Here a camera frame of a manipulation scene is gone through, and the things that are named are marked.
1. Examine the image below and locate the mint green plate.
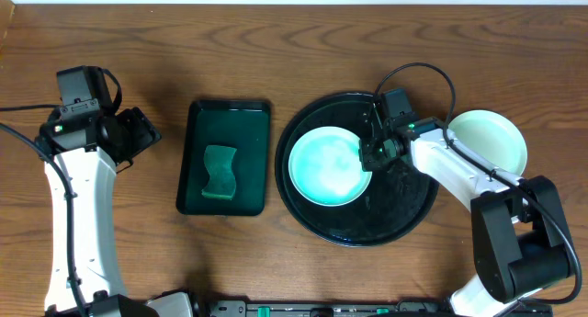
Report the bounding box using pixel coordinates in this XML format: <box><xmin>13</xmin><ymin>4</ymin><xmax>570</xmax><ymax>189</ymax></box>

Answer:
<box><xmin>449</xmin><ymin>109</ymin><xmax>528</xmax><ymax>175</ymax></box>
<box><xmin>288</xmin><ymin>126</ymin><xmax>372</xmax><ymax>208</ymax></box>

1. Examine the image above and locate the green scrub sponge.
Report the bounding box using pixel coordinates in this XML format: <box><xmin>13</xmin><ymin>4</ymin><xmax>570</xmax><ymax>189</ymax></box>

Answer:
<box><xmin>201</xmin><ymin>145</ymin><xmax>236</xmax><ymax>200</ymax></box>

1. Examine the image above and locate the black rectangular water tray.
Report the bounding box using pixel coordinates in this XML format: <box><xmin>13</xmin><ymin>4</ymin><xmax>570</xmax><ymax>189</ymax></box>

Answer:
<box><xmin>175</xmin><ymin>100</ymin><xmax>270</xmax><ymax>216</ymax></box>

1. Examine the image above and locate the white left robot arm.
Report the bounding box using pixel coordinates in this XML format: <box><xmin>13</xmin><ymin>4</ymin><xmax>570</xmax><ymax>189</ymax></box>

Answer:
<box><xmin>35</xmin><ymin>108</ymin><xmax>194</xmax><ymax>316</ymax></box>

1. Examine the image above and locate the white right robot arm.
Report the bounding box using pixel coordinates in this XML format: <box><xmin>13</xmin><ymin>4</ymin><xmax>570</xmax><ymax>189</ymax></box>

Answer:
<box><xmin>359</xmin><ymin>116</ymin><xmax>582</xmax><ymax>316</ymax></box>

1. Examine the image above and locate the round black serving tray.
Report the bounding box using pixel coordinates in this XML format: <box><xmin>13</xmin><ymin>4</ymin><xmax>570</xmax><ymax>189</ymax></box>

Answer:
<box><xmin>275</xmin><ymin>91</ymin><xmax>438</xmax><ymax>247</ymax></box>

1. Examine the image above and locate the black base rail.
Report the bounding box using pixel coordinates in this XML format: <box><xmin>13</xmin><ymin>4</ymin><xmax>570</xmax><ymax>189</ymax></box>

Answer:
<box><xmin>199</xmin><ymin>300</ymin><xmax>554</xmax><ymax>317</ymax></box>

